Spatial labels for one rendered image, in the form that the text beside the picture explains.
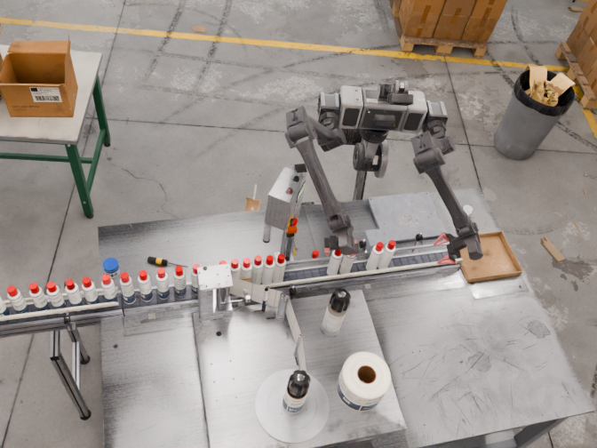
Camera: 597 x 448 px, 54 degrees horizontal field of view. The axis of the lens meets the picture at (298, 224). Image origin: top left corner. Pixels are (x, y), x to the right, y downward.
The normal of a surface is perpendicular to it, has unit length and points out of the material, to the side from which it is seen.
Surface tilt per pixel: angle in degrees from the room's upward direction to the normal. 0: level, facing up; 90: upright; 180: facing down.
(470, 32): 90
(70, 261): 0
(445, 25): 90
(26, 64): 89
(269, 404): 0
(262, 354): 0
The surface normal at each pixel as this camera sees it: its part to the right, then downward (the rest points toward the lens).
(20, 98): 0.14, 0.80
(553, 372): 0.12, -0.60
